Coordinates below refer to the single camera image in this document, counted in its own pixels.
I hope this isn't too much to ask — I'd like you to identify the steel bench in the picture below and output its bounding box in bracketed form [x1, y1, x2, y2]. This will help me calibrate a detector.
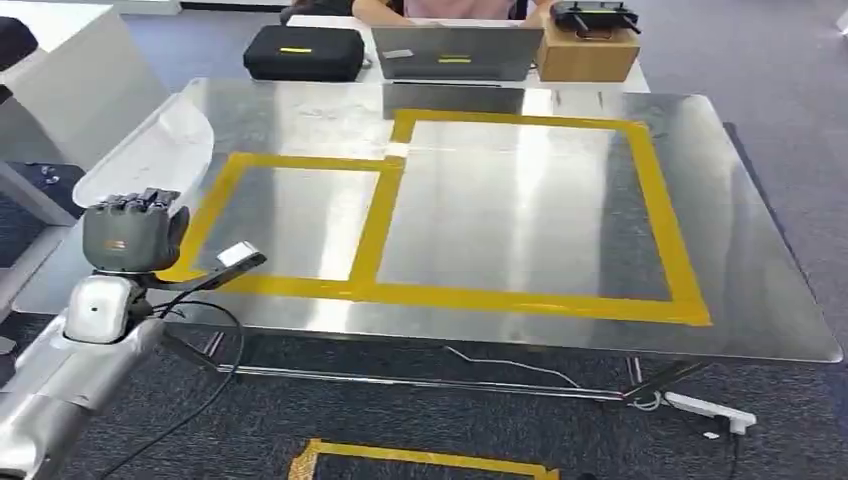
[13, 77, 845, 406]

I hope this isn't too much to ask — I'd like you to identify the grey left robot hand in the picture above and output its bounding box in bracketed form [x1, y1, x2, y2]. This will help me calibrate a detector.
[81, 188, 191, 274]

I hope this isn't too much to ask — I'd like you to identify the black remote controller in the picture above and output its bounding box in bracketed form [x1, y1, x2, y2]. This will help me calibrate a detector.
[549, 0, 643, 36]

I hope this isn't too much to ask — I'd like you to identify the person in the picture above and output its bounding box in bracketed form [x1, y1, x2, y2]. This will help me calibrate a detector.
[280, 0, 552, 28]

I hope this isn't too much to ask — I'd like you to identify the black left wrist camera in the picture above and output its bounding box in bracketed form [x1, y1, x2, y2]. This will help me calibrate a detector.
[140, 241, 268, 293]

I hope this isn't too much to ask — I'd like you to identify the black chair back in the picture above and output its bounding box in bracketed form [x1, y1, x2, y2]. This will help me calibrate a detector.
[0, 16, 40, 73]

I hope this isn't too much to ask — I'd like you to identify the grey laptop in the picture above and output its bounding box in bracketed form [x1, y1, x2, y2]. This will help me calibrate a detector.
[370, 26, 546, 83]

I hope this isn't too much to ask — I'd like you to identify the thin grey floor cable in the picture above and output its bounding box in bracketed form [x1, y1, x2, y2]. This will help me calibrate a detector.
[442, 345, 586, 390]

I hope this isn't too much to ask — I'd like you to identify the yellow bench tape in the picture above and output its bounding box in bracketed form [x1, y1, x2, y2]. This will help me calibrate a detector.
[155, 107, 714, 329]

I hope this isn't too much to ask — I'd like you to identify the cardboard box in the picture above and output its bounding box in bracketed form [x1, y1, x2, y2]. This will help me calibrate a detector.
[535, 23, 643, 84]

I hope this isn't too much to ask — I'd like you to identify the black zip case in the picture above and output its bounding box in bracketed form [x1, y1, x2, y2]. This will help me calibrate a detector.
[243, 25, 367, 84]

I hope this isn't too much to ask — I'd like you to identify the white curved plastic part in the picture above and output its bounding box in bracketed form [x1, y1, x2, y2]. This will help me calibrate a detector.
[71, 94, 215, 210]

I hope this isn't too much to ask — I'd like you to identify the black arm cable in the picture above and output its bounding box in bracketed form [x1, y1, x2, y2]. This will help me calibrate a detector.
[99, 299, 246, 480]

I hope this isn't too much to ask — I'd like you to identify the white power strip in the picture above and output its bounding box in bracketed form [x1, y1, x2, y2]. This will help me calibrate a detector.
[662, 390, 759, 437]

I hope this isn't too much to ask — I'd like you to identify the yellow floor tape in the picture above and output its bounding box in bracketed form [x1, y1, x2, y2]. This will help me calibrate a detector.
[287, 437, 562, 480]

